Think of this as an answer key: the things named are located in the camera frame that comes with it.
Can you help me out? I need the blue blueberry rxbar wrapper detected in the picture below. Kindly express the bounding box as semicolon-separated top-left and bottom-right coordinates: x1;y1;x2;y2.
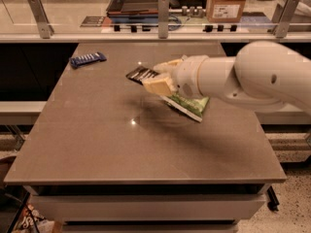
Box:
69;52;107;69

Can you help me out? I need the colourful snack bag on floor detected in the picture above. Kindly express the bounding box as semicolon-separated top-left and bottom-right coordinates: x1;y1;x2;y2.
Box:
12;205;55;233

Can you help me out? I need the grey table drawer front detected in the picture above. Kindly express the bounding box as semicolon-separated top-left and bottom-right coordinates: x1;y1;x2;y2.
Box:
30;194;265;221

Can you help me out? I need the right metal glass bracket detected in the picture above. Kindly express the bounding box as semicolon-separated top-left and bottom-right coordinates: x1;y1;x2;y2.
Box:
272;0;300;38

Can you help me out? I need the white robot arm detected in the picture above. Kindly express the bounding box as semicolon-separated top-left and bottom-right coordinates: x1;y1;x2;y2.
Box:
142;41;311;115

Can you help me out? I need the brown cardboard box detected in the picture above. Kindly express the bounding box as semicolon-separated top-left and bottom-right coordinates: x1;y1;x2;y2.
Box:
206;0;246;22

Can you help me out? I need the metal glass bracket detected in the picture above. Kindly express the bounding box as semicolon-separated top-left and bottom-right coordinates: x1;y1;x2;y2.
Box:
272;0;300;38
158;0;169;39
27;0;53;39

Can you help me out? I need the black chocolate rxbar wrapper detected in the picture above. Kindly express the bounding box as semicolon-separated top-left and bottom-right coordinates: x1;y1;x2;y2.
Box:
126;66;157;84

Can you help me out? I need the left metal glass bracket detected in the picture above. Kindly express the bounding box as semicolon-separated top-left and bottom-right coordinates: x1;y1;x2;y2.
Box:
27;0;53;39

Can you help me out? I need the green kettle chips bag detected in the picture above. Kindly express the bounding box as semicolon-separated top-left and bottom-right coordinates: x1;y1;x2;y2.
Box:
161;94;209;122

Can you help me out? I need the middle metal glass bracket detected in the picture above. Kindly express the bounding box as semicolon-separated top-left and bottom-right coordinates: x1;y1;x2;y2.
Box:
158;0;169;39

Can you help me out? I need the dark open tray box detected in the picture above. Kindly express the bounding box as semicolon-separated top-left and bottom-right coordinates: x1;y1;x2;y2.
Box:
106;0;158;16

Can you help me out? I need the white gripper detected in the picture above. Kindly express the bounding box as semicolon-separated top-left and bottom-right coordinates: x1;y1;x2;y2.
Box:
142;55;208;99

